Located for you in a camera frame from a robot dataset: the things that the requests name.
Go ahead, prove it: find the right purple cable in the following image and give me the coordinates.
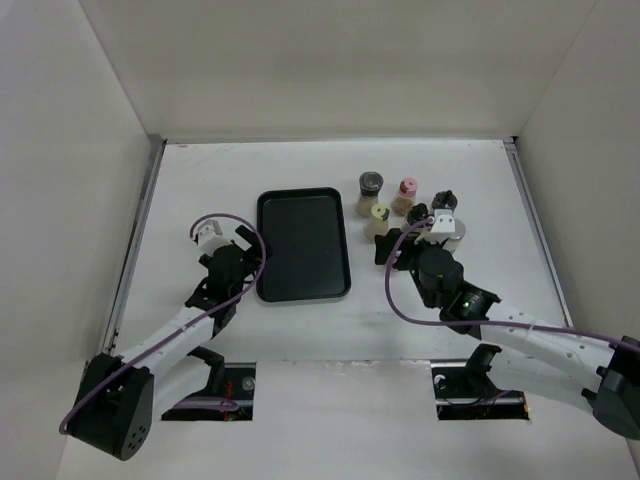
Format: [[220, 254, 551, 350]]
[[383, 215, 640, 348]]

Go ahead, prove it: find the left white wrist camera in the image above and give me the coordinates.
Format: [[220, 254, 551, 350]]
[[191, 219, 231, 256]]

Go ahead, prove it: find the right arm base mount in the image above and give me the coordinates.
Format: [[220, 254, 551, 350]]
[[431, 344, 529, 421]]

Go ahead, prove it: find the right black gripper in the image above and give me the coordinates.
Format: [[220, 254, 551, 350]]
[[375, 228, 446, 308]]

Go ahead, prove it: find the right metal side rail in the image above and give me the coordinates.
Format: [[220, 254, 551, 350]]
[[502, 137, 573, 326]]

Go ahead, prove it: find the clear-lid pepper grinder bottle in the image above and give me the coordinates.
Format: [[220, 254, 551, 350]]
[[356, 171, 384, 217]]

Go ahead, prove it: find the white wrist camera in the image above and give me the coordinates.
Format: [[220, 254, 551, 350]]
[[429, 209, 456, 238], [191, 219, 231, 256]]

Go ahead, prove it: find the silver-lid blue-label jar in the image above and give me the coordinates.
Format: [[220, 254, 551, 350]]
[[444, 219, 466, 253]]

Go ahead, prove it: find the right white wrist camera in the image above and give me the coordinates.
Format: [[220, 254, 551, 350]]
[[429, 209, 456, 238]]

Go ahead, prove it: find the black-cap spice bottle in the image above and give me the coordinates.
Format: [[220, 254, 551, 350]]
[[405, 203, 429, 226]]

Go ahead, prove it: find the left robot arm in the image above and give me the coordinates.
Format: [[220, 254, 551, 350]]
[[59, 215, 269, 461]]

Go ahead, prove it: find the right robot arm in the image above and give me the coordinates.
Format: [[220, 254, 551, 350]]
[[374, 228, 639, 440]]

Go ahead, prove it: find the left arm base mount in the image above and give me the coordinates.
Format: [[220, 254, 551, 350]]
[[160, 346, 257, 422]]

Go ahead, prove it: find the yellow-cap spice bottle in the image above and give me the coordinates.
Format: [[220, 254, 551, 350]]
[[364, 203, 390, 241]]

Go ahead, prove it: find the black-knob grinder bottle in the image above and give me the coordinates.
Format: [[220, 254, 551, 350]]
[[431, 190, 458, 212]]

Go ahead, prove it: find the metal side rail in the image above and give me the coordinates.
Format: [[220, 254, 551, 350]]
[[97, 134, 167, 353], [502, 137, 573, 326]]

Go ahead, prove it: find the left metal side rail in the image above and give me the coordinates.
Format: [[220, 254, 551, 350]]
[[97, 134, 167, 353]]

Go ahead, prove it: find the pink-cap spice bottle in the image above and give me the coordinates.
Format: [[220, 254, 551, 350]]
[[391, 177, 418, 216]]

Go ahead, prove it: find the black rectangular tray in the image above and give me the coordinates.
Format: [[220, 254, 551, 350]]
[[257, 187, 351, 303]]

